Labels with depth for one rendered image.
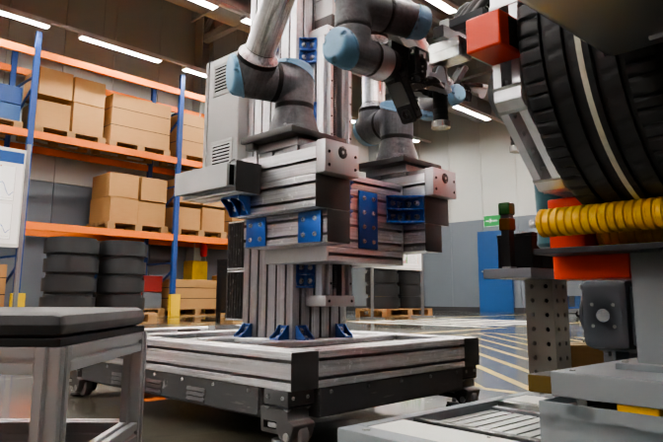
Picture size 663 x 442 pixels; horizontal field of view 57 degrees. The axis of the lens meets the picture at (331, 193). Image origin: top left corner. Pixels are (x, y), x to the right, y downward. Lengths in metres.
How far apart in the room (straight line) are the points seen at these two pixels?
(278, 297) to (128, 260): 6.72
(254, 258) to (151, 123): 10.01
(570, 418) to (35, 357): 0.90
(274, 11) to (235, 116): 0.62
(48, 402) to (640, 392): 0.90
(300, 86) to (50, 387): 1.22
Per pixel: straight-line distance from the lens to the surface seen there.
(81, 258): 8.27
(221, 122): 2.26
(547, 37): 1.18
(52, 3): 13.21
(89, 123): 11.47
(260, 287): 2.05
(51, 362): 0.79
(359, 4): 1.28
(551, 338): 2.17
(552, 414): 1.27
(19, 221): 7.15
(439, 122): 1.44
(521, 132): 1.30
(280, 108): 1.80
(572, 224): 1.29
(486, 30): 1.21
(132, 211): 11.59
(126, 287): 8.58
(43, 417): 0.81
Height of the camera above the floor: 0.36
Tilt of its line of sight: 10 degrees up
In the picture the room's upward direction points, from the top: straight up
